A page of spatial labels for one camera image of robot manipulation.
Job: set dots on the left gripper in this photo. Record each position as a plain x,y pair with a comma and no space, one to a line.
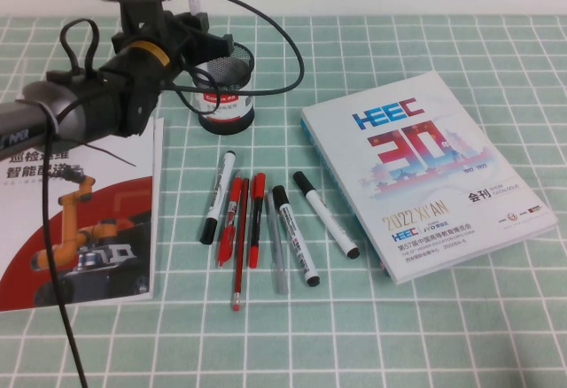
186,49

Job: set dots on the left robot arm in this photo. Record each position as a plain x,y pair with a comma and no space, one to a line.
66,109

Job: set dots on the black mesh pen holder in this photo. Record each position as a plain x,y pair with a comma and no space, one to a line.
226,104

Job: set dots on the red gel pen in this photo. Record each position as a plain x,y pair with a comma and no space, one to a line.
228,228

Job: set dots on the clear grey pen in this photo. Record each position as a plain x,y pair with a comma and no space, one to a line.
277,246

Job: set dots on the white marker single black cap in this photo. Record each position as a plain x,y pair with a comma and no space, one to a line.
219,188

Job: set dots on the red capped black marker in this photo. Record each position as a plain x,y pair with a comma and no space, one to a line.
256,219

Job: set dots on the red black striped pencil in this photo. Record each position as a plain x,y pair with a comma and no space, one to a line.
240,237

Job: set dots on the white marker black ends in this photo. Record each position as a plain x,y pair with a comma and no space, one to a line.
328,215
294,237

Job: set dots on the HEEC show catalogue book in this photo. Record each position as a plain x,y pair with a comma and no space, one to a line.
421,184

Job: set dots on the green checked tablecloth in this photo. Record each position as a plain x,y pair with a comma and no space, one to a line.
398,339

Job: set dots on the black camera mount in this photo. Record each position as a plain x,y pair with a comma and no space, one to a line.
142,18

